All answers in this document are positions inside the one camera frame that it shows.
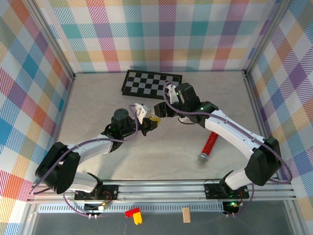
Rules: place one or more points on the aluminium frame post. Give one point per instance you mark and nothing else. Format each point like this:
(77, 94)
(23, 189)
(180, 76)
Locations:
(267, 36)
(53, 41)

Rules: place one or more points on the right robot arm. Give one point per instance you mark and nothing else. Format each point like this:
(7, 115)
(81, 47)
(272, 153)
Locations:
(232, 137)

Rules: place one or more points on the red glitter tube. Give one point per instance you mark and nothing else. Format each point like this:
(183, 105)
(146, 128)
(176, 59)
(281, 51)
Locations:
(209, 147)

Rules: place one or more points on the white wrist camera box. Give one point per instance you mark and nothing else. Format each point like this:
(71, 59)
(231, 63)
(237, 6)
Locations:
(141, 111)
(172, 95)

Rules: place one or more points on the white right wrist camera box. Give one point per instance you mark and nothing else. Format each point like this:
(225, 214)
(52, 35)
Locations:
(172, 95)

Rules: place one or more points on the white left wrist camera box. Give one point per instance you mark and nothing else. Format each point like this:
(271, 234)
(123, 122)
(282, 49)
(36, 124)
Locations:
(141, 111)

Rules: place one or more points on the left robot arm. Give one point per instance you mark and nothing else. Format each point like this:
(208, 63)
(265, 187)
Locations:
(90, 150)

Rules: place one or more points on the small yellow toy brick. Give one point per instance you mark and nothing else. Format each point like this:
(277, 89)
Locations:
(138, 219)

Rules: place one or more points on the black controller board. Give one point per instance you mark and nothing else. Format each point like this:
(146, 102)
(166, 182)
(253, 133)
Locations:
(94, 208)
(231, 206)

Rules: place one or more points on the black folding chessboard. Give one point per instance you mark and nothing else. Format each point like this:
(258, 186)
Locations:
(146, 84)

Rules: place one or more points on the wooden block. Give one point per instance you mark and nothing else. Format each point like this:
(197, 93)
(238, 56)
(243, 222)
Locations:
(186, 215)

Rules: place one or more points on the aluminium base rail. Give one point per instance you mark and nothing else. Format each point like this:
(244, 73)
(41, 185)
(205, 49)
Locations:
(159, 189)

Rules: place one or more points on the small red toy brick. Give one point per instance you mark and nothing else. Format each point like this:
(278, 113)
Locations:
(130, 213)

